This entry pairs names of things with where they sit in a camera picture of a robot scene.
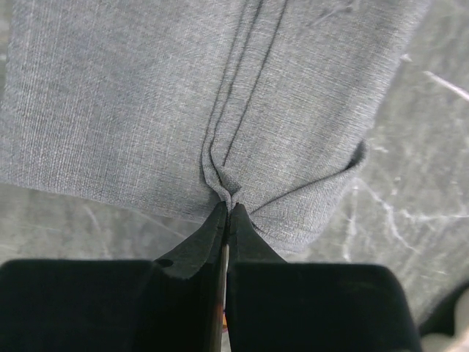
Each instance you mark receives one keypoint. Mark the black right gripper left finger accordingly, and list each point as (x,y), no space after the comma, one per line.
(192,285)

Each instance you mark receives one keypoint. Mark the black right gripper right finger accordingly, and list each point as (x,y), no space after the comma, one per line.
(249,280)

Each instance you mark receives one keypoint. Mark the grey cloth napkin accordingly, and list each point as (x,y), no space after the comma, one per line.
(174,106)

